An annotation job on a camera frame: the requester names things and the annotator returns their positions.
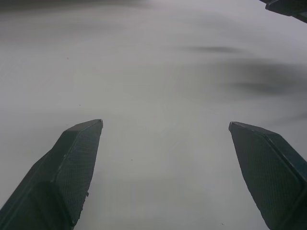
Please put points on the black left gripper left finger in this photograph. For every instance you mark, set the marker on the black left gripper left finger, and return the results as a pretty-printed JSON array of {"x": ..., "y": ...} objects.
[{"x": 57, "y": 177}]

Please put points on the dark object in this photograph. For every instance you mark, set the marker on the dark object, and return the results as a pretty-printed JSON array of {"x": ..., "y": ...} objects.
[{"x": 289, "y": 7}]

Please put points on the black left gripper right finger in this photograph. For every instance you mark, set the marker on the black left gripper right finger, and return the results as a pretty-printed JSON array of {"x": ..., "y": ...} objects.
[{"x": 268, "y": 177}]

